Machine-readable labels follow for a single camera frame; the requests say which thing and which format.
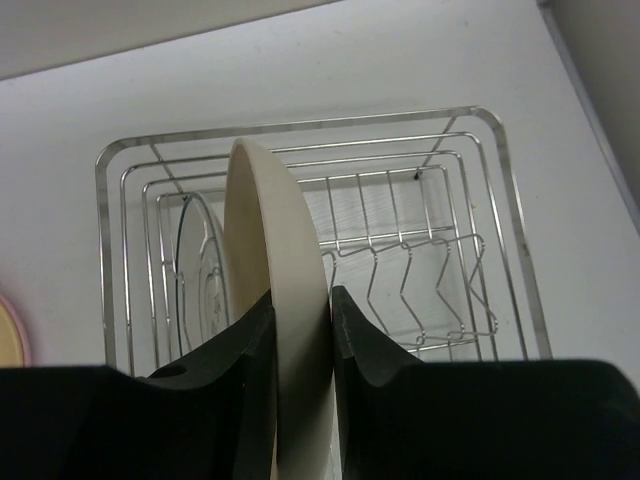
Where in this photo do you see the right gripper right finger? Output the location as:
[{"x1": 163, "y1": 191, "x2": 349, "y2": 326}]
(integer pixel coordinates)
[{"x1": 331, "y1": 286, "x2": 639, "y2": 479}]

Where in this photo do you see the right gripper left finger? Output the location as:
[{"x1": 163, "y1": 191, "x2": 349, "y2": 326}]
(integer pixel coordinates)
[{"x1": 1, "y1": 295, "x2": 276, "y2": 479}]

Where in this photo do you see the white plate with black rings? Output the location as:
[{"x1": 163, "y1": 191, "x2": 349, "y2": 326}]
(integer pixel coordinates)
[{"x1": 174, "y1": 192, "x2": 234, "y2": 355}]

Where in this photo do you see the cream white plate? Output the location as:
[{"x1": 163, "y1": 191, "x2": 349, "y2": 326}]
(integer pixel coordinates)
[{"x1": 224, "y1": 138, "x2": 334, "y2": 479}]

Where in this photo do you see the pink plate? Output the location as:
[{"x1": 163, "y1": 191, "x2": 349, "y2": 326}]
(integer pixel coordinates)
[{"x1": 0, "y1": 292, "x2": 36, "y2": 369}]

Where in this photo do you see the beige yellow plate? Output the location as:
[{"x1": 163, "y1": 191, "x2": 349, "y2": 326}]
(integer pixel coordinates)
[{"x1": 0, "y1": 302, "x2": 29, "y2": 369}]

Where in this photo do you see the metal wire dish rack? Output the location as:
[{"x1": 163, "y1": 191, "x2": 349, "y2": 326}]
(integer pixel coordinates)
[{"x1": 95, "y1": 106, "x2": 553, "y2": 375}]

